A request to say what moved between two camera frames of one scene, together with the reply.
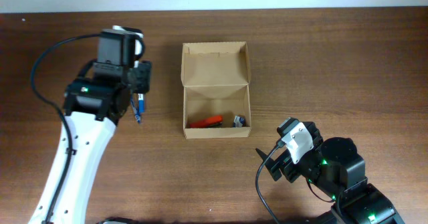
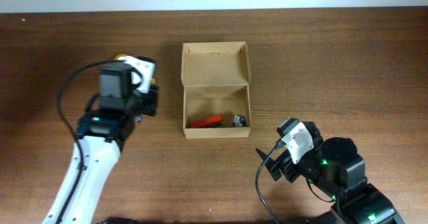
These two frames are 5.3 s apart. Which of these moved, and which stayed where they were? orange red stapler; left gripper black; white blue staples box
Moved: left gripper black
Stayed: white blue staples box; orange red stapler
